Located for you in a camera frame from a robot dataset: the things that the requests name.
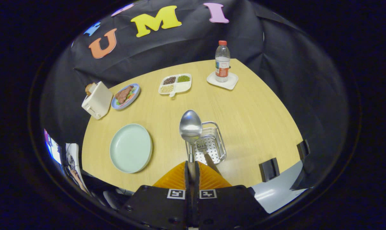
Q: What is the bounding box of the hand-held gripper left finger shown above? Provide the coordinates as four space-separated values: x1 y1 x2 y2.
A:
118 161 193 230

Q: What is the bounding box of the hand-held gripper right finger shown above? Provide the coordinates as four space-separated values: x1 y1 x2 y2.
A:
194 161 270 230

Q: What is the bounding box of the metal fork with wooden handle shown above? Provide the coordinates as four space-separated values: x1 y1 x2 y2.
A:
196 141 222 175

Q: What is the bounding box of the metal spoon with wooden handle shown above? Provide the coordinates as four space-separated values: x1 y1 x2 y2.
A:
179 110 203 195

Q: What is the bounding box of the light green plate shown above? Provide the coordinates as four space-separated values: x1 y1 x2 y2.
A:
110 124 153 174

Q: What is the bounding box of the black table clamp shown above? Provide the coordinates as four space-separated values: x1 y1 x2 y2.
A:
259 157 280 182
297 139 311 160

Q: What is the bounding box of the white divided dish with grains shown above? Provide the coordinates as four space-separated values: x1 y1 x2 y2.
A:
158 73 192 97

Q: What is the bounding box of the white square coaster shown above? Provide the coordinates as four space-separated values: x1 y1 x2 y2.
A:
207 71 239 90

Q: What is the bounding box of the blue plate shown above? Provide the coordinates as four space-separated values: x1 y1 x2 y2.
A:
111 83 140 110

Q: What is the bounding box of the brown steak piece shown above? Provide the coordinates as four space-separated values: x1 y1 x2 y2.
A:
115 85 134 104

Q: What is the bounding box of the clear bottle with red cap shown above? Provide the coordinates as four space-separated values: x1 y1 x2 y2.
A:
215 40 231 83

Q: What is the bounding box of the white side desk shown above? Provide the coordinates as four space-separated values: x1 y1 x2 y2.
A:
64 143 91 195

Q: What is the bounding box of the white toaster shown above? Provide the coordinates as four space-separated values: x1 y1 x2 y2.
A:
81 81 113 120

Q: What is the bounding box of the black backdrop cloth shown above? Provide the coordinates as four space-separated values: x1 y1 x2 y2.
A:
41 0 350 192

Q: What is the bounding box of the toasted bread slice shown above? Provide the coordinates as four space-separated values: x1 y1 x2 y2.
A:
85 82 97 97

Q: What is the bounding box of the computer monitor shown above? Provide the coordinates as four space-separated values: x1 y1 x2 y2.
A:
43 128 62 165

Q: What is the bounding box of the metal wire cutlery basket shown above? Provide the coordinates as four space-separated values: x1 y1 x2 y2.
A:
185 121 227 165

